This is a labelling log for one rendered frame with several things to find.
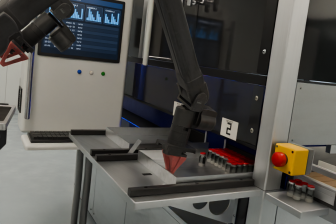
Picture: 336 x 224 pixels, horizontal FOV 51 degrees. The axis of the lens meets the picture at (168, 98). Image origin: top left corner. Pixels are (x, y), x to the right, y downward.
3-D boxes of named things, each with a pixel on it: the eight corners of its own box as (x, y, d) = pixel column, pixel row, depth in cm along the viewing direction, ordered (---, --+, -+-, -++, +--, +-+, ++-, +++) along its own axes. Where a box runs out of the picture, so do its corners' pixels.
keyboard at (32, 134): (110, 135, 181) (111, 130, 181) (120, 142, 169) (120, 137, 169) (27, 135, 163) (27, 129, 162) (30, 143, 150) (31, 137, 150)
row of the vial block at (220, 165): (210, 160, 128) (212, 148, 127) (242, 178, 112) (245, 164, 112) (205, 160, 127) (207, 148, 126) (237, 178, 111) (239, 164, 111)
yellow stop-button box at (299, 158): (289, 166, 103) (293, 142, 102) (310, 175, 97) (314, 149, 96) (270, 167, 100) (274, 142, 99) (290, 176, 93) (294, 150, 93)
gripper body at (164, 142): (195, 156, 101) (202, 130, 100) (164, 151, 96) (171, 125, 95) (184, 149, 106) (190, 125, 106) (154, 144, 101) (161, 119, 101)
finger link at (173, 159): (187, 183, 101) (196, 151, 100) (166, 181, 97) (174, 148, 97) (176, 175, 107) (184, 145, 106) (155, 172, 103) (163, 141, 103)
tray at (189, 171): (219, 157, 135) (221, 148, 134) (268, 181, 112) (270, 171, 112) (137, 160, 118) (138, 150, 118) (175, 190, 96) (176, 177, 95)
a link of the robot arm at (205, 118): (183, 79, 101) (198, 91, 94) (213, 87, 107) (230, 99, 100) (167, 117, 104) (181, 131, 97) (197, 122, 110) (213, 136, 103)
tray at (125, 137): (176, 135, 164) (177, 127, 164) (207, 151, 142) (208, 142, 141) (105, 135, 148) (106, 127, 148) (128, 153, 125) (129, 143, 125)
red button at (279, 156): (278, 163, 99) (280, 149, 98) (289, 168, 95) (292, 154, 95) (268, 164, 97) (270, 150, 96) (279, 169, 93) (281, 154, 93)
